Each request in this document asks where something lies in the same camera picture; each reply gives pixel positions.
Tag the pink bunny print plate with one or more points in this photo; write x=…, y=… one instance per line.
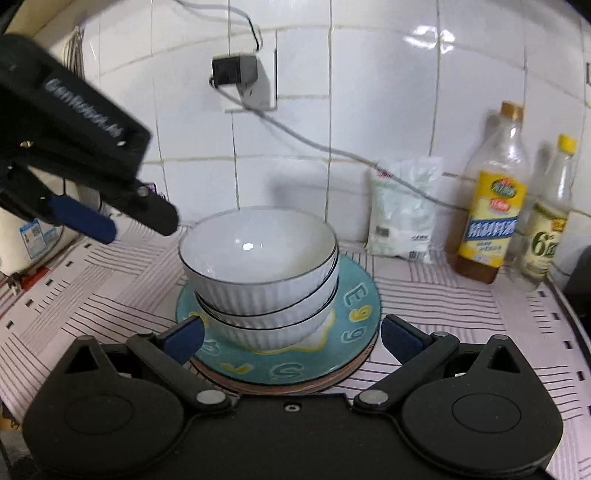
x=358, y=365

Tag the blue fried egg plate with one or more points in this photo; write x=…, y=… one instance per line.
x=355, y=327

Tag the striped tablecloth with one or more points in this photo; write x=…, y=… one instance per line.
x=438, y=314

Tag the white salt bag red logo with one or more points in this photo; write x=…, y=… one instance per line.
x=388, y=221

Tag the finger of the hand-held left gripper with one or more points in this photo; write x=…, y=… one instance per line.
x=157, y=214
x=85, y=221

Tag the clear plastic seasoning bag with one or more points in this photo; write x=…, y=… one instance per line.
x=420, y=212

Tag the white rice cooker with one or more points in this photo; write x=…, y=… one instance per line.
x=18, y=249

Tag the red plastic object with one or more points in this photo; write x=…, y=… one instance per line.
x=32, y=279

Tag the white wall socket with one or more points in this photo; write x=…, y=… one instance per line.
x=265, y=92

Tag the white ribbed bowl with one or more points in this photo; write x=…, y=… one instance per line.
x=277, y=323
x=268, y=342
x=254, y=249

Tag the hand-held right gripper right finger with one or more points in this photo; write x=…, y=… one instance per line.
x=401, y=339

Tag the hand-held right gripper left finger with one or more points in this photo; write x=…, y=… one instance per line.
x=184, y=339

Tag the yellow label cooking wine bottle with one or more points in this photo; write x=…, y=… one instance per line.
x=494, y=212

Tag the clear vinegar bottle yellow cap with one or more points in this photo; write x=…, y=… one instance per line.
x=545, y=240

